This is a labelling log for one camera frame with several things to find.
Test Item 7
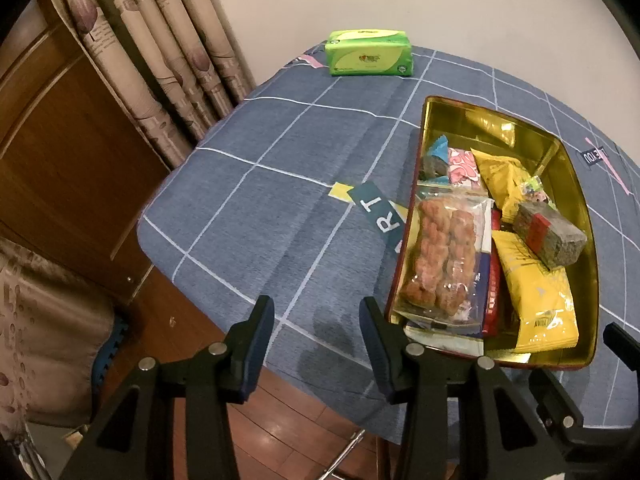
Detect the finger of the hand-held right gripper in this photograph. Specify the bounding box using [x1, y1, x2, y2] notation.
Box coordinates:
[602, 322, 640, 377]
[529, 367, 640, 461]

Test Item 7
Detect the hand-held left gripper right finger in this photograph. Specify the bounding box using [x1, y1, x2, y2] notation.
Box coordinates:
[360, 296, 568, 480]

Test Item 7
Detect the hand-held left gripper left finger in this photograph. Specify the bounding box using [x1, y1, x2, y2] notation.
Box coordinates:
[57, 295, 276, 480]

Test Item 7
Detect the pale clear snack packet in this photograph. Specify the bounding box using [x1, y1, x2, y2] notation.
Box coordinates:
[402, 321, 483, 358]

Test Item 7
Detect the large yellow snack packet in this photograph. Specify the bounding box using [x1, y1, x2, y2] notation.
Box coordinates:
[491, 230, 580, 353]

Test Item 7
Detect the clear fried pastry packet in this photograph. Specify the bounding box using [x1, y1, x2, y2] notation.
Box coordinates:
[397, 194, 496, 337]

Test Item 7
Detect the grey tea brick packet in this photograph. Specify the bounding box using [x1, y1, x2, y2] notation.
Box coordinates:
[512, 201, 588, 270]

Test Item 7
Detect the red snack packet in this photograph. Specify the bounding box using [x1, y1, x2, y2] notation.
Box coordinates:
[481, 207, 502, 337]

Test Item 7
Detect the green snack bar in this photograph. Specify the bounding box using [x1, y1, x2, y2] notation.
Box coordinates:
[517, 174, 548, 208]

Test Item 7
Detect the pink patterned snack packet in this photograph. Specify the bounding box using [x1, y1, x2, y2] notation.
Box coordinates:
[446, 147, 488, 193]

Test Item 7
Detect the blue candy packet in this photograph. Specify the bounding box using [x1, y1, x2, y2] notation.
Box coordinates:
[420, 135, 451, 181]

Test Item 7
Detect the small yellow snack packet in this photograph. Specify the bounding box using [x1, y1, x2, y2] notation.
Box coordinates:
[470, 147, 538, 221]

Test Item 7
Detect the gold tin box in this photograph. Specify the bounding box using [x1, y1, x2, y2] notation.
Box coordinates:
[384, 95, 599, 372]

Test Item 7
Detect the metal chair leg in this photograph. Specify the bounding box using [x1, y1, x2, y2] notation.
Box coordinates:
[320, 430, 366, 480]

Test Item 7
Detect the blue plastic chair part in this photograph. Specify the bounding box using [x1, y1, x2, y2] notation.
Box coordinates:
[91, 317, 131, 406]

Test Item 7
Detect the blue checked tablecloth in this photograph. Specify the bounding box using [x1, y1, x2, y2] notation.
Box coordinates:
[136, 42, 640, 448]

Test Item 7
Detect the brown chair cover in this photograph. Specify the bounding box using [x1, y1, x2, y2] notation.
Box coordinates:
[0, 237, 118, 441]

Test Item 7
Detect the wooden cabinet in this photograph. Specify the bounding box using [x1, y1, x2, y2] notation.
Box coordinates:
[0, 0, 176, 306]

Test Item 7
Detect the green tissue pack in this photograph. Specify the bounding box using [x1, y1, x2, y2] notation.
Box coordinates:
[324, 28, 416, 77]

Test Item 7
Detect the patterned beige curtain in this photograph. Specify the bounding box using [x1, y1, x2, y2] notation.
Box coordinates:
[55, 0, 256, 171]

